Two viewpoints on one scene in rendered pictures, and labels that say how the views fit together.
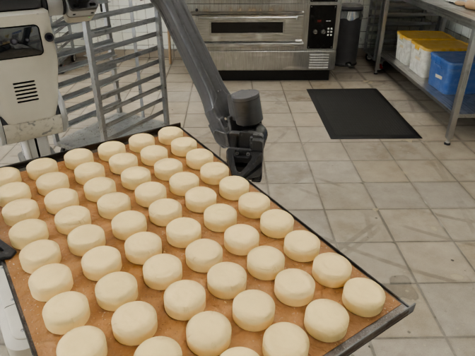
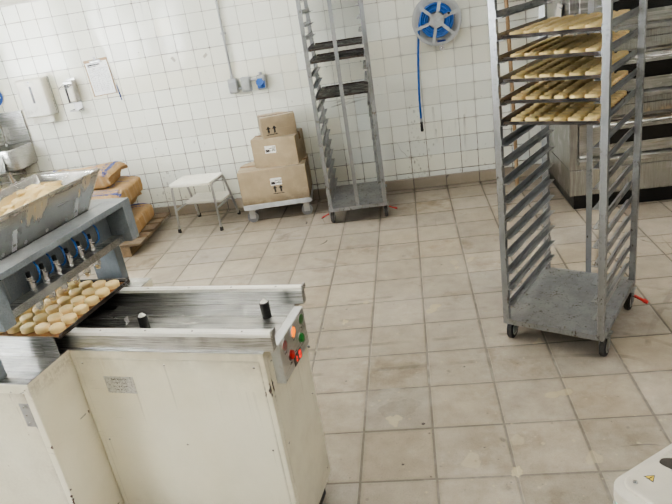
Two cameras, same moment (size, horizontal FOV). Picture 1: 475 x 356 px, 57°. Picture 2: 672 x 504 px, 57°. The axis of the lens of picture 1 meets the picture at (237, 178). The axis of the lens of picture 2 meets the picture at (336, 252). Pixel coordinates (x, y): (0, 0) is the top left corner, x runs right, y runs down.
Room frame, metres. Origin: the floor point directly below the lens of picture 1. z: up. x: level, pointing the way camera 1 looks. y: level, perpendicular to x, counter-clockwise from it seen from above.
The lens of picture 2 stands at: (-0.12, 1.52, 1.77)
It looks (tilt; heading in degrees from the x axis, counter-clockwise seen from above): 22 degrees down; 10
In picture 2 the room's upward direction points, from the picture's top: 9 degrees counter-clockwise
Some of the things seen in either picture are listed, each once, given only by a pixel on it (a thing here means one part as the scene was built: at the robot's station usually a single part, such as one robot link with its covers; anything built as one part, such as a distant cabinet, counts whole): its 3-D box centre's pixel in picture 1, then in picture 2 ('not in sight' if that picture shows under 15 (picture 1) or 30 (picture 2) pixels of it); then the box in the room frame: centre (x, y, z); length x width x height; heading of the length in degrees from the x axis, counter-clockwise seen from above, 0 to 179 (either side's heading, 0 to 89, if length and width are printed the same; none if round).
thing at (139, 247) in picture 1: (143, 247); not in sight; (0.48, 0.13, 1.00); 0.05 x 0.05 x 0.02
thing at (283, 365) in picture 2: not in sight; (290, 343); (1.54, 2.01, 0.77); 0.24 x 0.04 x 0.14; 171
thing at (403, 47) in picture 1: (423, 47); not in sight; (4.41, -1.82, 0.36); 0.47 x 0.39 x 0.26; 89
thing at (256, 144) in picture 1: (241, 163); not in sight; (0.72, -0.01, 1.01); 0.09 x 0.07 x 0.07; 169
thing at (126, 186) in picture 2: not in sight; (109, 193); (4.76, 4.28, 0.47); 0.72 x 0.42 x 0.17; 6
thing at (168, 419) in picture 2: not in sight; (211, 419); (1.60, 2.37, 0.45); 0.70 x 0.34 x 0.90; 81
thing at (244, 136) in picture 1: (247, 151); not in sight; (0.79, -0.02, 1.00); 0.07 x 0.07 x 0.10; 79
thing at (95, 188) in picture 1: (100, 189); not in sight; (0.62, 0.23, 1.01); 0.05 x 0.05 x 0.02
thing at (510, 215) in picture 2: (80, 49); (531, 196); (2.94, 1.03, 0.69); 0.64 x 0.03 x 0.03; 151
